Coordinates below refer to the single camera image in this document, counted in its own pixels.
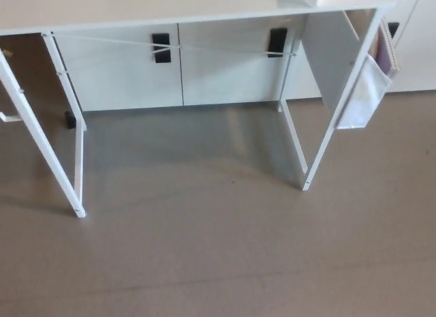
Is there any white cabinet row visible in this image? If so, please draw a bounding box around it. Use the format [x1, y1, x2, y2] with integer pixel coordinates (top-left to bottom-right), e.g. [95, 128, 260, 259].
[53, 0, 436, 112]

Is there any white fabric side pouch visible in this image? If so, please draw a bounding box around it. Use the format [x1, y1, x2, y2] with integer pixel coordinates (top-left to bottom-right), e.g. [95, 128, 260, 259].
[335, 53, 391, 130]

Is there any white desk with metal frame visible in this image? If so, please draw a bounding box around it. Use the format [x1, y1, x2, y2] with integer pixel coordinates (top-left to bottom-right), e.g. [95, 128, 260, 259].
[0, 0, 398, 219]

